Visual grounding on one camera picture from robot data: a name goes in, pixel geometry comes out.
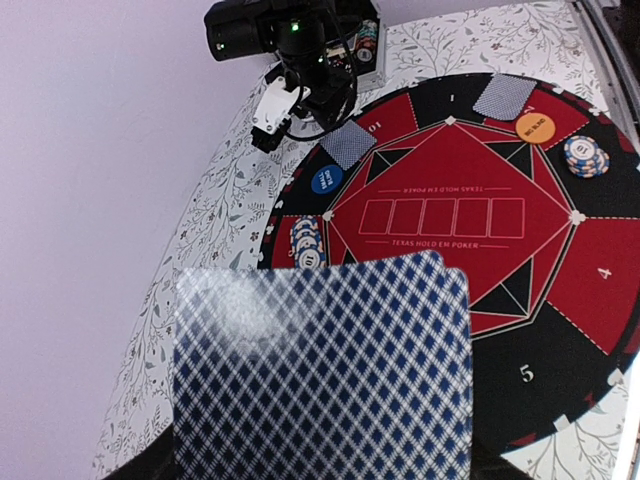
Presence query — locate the white blue chip row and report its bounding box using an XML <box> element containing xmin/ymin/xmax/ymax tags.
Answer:
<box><xmin>289</xmin><ymin>215</ymin><xmax>327</xmax><ymax>268</ymax></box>

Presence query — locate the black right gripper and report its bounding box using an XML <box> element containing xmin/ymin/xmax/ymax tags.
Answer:
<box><xmin>204</xmin><ymin>1</ymin><xmax>358</xmax><ymax>132</ymax></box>

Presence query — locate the orange big blind button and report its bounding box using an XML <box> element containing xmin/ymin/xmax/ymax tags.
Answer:
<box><xmin>515</xmin><ymin>112</ymin><xmax>556</xmax><ymax>145</ymax></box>

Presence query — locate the floral patterned tablecloth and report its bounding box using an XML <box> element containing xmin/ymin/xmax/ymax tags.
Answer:
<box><xmin>90</xmin><ymin>1</ymin><xmax>639</xmax><ymax>479</ymax></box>

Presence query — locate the blue card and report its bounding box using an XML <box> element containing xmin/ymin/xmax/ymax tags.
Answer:
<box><xmin>473</xmin><ymin>74</ymin><xmax>537</xmax><ymax>122</ymax></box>
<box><xmin>320</xmin><ymin>120</ymin><xmax>377</xmax><ymax>170</ymax></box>

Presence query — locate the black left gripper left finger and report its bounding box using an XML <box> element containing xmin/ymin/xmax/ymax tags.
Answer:
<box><xmin>104</xmin><ymin>434</ymin><xmax>175</xmax><ymax>480</ymax></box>

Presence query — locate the white blue chip stack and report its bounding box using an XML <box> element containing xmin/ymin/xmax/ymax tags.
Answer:
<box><xmin>564</xmin><ymin>135</ymin><xmax>610</xmax><ymax>178</ymax></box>

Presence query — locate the aluminium poker chip case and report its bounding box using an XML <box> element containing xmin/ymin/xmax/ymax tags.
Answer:
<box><xmin>333</xmin><ymin>0</ymin><xmax>387</xmax><ymax>93</ymax></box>

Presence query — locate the round red black poker mat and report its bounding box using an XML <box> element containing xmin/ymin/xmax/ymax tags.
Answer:
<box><xmin>258</xmin><ymin>73</ymin><xmax>639</xmax><ymax>454</ymax></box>

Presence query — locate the blue playing card deck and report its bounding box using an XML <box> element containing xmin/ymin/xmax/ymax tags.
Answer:
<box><xmin>173</xmin><ymin>251</ymin><xmax>473</xmax><ymax>479</ymax></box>

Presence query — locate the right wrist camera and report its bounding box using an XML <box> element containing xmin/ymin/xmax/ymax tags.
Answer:
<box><xmin>251</xmin><ymin>76</ymin><xmax>311</xmax><ymax>153</ymax></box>

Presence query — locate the blue small blind button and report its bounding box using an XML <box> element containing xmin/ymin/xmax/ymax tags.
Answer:
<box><xmin>311</xmin><ymin>165</ymin><xmax>344</xmax><ymax>195</ymax></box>

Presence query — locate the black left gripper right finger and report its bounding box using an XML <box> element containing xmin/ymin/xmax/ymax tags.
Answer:
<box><xmin>470</xmin><ymin>439</ymin><xmax>532</xmax><ymax>480</ymax></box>

